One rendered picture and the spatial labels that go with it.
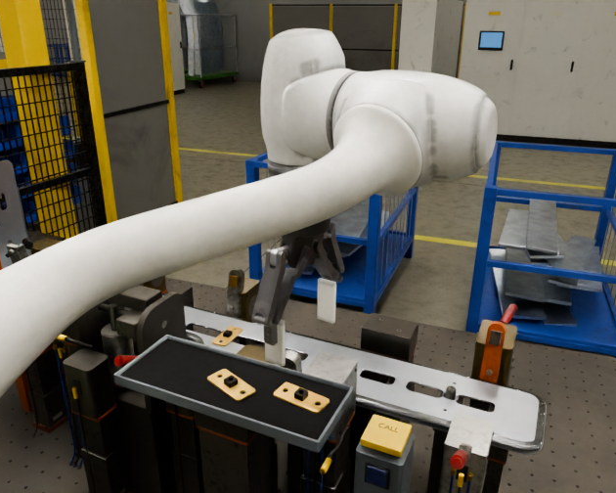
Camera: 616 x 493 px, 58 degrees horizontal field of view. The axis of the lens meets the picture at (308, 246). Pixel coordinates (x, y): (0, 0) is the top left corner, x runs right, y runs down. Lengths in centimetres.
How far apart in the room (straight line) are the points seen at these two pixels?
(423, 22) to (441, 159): 833
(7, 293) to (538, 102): 861
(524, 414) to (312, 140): 75
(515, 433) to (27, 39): 189
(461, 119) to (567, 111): 838
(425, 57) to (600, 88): 246
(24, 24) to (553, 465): 207
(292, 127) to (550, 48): 824
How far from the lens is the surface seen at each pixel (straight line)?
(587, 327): 336
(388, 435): 83
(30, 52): 220
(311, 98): 63
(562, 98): 890
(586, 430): 171
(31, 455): 161
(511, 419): 117
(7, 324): 47
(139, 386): 95
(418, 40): 890
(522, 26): 882
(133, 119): 456
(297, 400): 88
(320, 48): 66
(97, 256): 49
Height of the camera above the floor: 171
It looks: 23 degrees down
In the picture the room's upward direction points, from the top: straight up
